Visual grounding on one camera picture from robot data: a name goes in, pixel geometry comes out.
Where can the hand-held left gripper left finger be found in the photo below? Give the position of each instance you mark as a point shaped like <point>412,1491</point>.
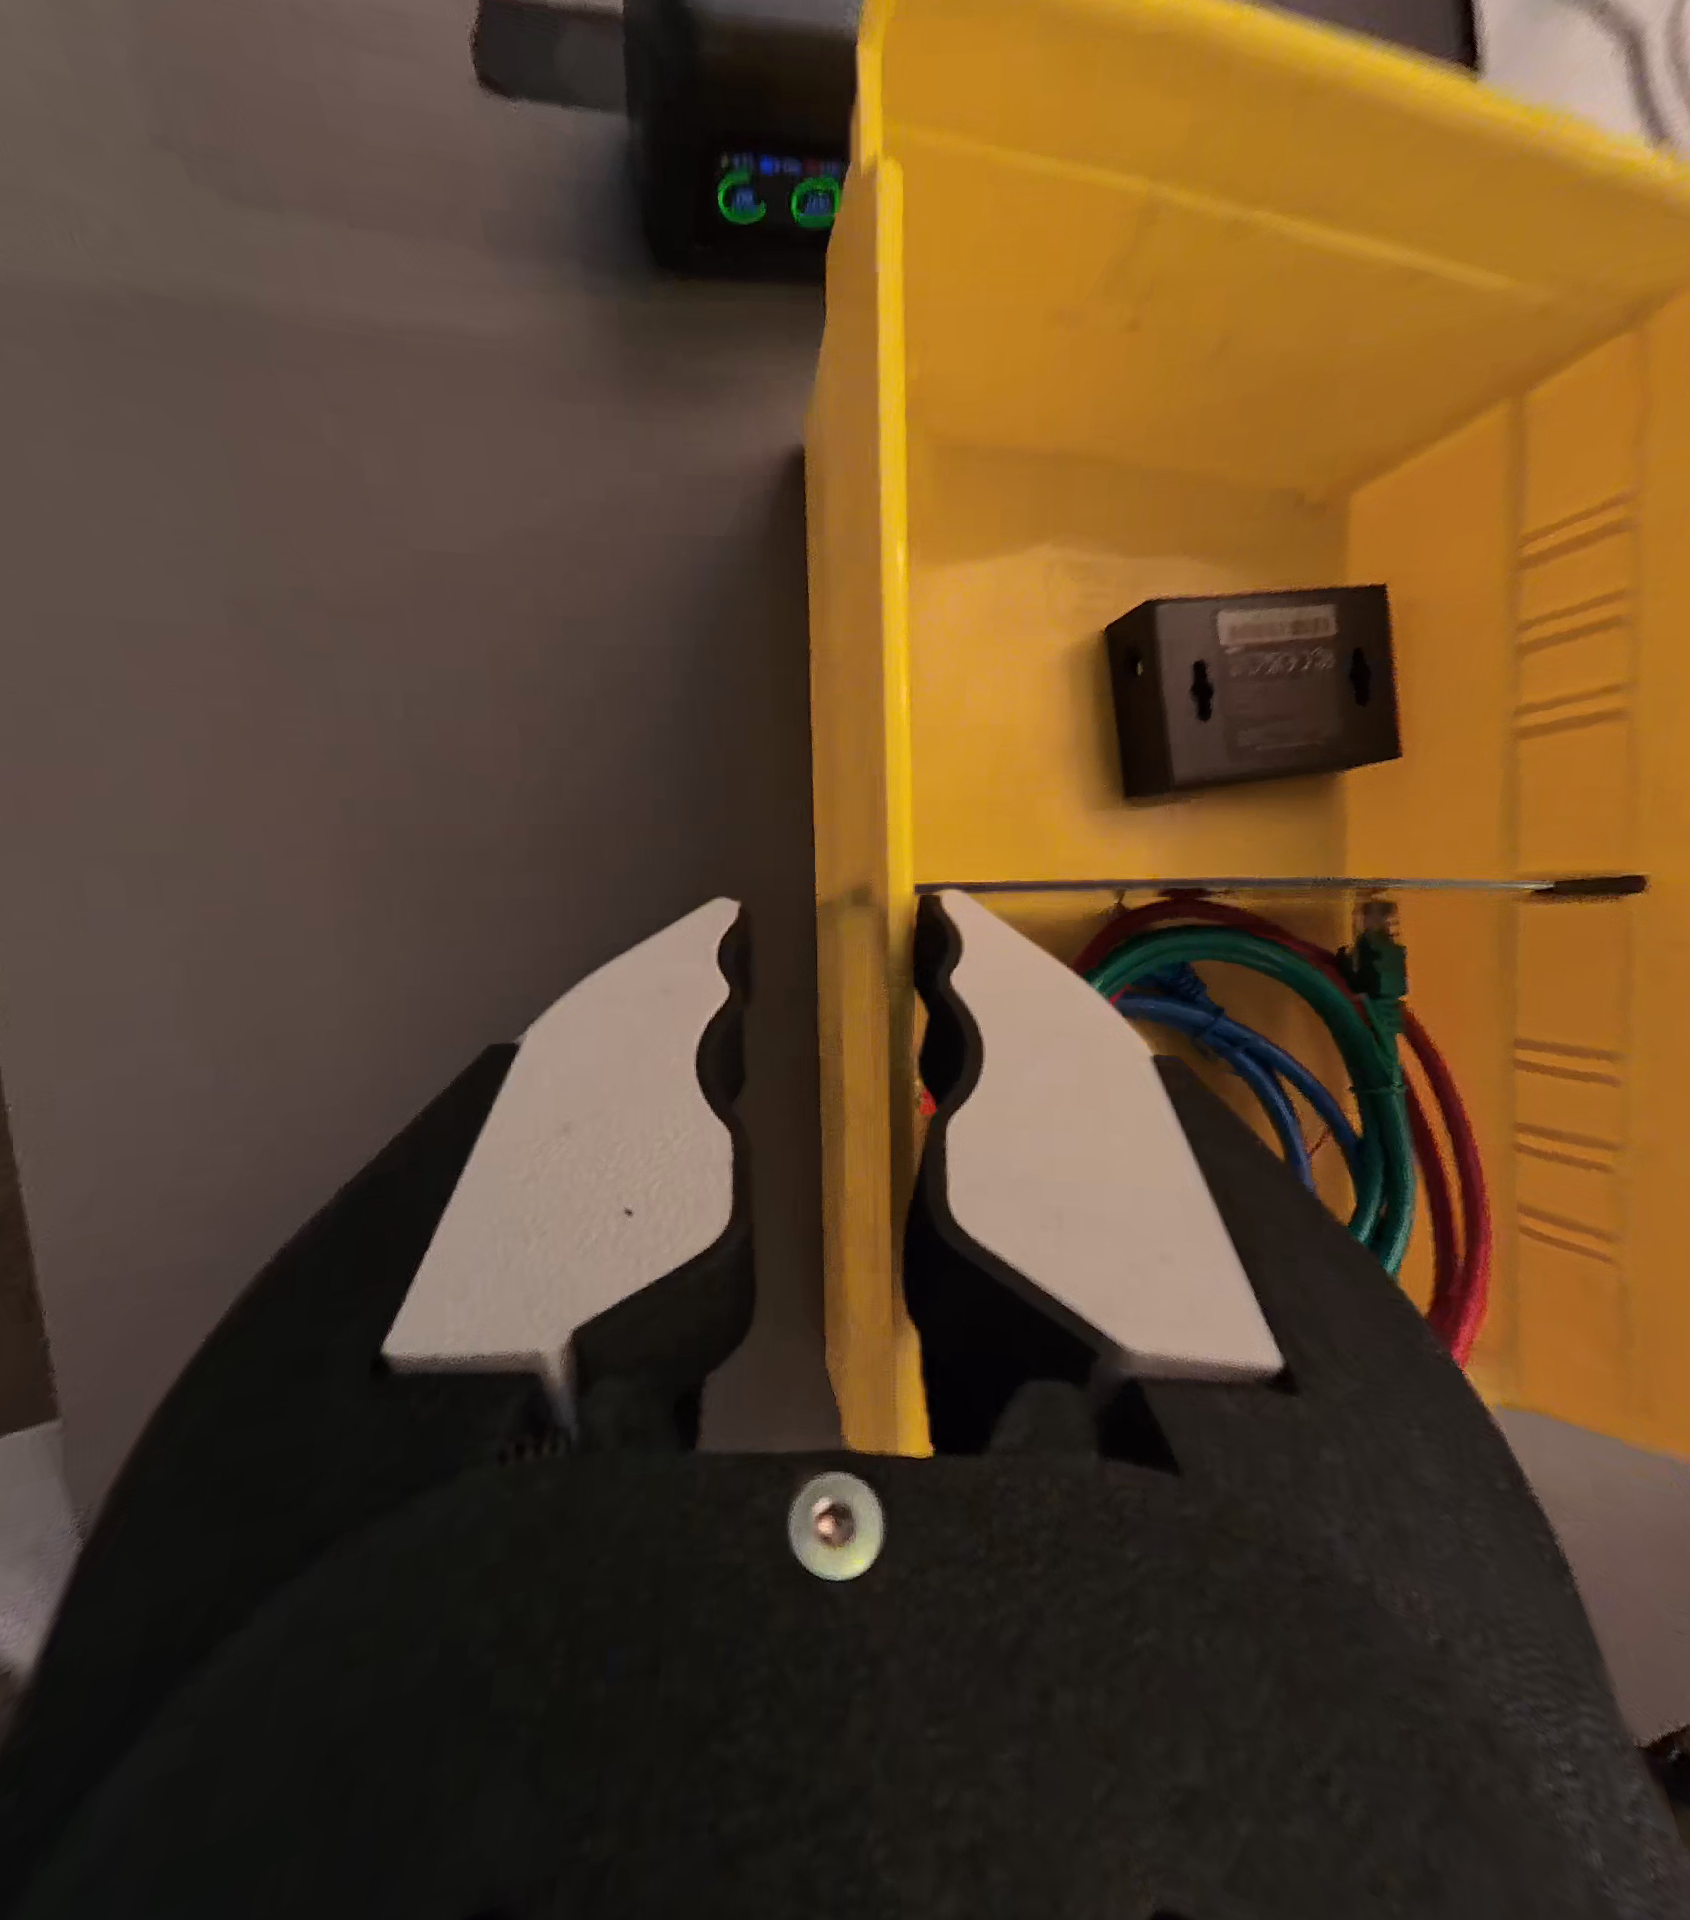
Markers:
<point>591,1185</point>

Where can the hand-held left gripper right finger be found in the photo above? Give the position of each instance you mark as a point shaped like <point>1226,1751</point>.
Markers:
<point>1070,1185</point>

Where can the black network switch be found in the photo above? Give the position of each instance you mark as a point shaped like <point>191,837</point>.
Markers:
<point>1250,691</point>

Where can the yellow plastic bin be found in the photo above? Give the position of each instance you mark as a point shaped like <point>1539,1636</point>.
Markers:
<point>1235,375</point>

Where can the black device with green display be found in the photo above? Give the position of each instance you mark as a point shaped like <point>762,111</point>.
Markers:
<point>740,164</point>

